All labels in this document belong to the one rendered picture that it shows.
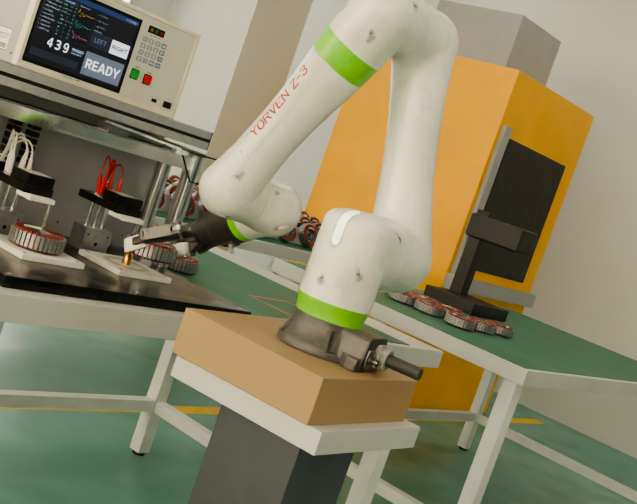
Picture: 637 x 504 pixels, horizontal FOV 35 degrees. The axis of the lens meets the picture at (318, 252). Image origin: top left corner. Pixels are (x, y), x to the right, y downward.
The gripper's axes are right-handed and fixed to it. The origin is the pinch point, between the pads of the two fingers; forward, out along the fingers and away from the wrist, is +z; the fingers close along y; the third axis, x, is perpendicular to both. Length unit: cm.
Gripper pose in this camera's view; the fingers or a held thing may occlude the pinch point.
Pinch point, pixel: (151, 248)
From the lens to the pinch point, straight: 220.6
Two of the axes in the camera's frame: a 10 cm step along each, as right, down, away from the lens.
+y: 6.1, 1.5, 7.8
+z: -7.8, 2.2, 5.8
